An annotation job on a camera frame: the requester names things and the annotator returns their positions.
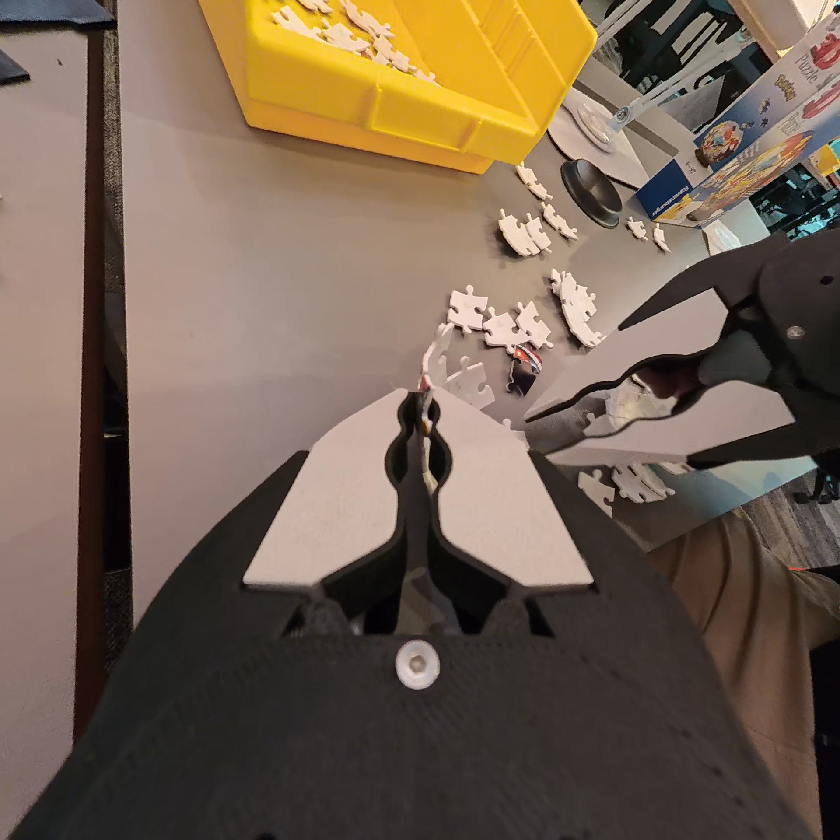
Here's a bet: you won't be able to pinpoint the pile of white puzzle pieces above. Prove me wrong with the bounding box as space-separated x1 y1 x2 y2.
271 0 441 86
502 387 690 520

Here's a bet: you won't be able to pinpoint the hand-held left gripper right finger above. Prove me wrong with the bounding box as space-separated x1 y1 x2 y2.
420 387 595 595

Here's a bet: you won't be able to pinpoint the curved assembled puzzle sheet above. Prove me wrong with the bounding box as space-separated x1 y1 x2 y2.
420 320 496 490

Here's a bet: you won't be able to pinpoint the joined white puzzle strip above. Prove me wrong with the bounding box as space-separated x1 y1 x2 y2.
541 203 579 241
515 164 554 202

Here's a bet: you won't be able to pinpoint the curved joined puzzle section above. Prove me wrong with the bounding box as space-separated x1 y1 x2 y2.
550 268 602 348
497 209 540 257

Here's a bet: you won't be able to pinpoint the person's khaki trousers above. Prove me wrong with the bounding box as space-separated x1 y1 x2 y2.
646 508 840 840

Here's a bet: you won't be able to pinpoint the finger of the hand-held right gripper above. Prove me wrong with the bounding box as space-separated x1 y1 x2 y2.
543 382 798 468
524 289 732 422

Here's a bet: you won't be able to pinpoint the light wooden table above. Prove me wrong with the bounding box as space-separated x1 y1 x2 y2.
728 0 840 60

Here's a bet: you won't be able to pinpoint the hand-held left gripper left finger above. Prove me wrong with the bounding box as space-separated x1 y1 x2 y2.
243 387 417 595

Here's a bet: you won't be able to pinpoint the dark printed puzzle piece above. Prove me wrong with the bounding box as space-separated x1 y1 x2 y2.
507 346 544 397

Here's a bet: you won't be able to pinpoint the black round stand base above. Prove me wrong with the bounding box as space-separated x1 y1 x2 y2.
560 159 623 230

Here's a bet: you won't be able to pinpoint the colourful puzzle box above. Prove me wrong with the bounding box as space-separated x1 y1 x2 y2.
635 13 840 231

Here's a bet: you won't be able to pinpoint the yellow plastic bin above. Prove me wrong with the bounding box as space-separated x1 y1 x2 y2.
199 0 598 175

